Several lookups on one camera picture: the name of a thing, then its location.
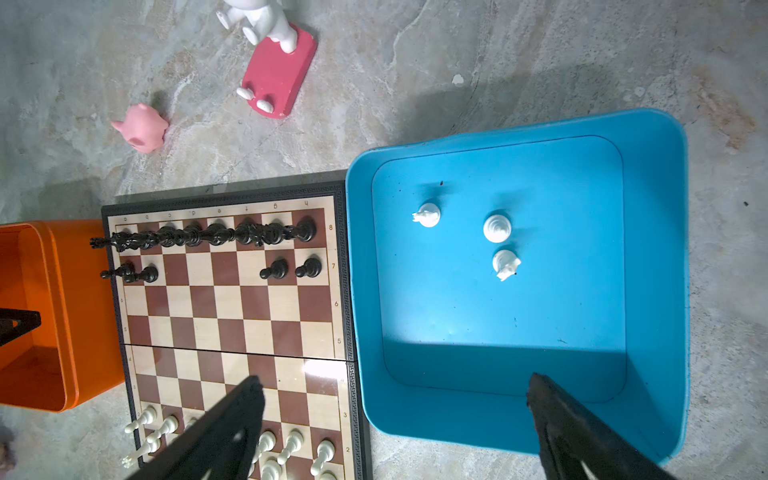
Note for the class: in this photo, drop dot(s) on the orange plastic tray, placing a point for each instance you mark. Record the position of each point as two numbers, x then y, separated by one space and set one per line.
49 267

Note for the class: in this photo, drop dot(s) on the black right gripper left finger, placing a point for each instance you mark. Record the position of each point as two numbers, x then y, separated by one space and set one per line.
220 445

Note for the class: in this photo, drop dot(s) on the white bunny phone stand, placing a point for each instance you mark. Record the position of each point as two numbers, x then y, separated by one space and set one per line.
282 55

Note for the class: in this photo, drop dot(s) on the folding chess board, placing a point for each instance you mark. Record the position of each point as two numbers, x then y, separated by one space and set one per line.
210 290

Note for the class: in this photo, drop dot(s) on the white chess knight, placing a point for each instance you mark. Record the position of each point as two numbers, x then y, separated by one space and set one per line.
428 215

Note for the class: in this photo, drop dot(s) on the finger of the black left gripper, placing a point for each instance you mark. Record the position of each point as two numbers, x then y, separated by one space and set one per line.
15 323

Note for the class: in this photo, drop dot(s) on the pink pig toy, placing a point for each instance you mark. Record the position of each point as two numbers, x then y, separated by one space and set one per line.
143 128

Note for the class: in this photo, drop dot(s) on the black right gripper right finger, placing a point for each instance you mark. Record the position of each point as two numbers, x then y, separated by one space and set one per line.
575 443

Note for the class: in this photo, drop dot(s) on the blue plastic tray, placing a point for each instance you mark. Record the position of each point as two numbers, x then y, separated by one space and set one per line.
600 302

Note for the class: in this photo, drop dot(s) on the white chess pawn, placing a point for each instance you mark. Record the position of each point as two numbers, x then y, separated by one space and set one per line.
497 228

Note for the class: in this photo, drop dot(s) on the white chess piece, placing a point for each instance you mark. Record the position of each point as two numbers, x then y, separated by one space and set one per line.
505 264

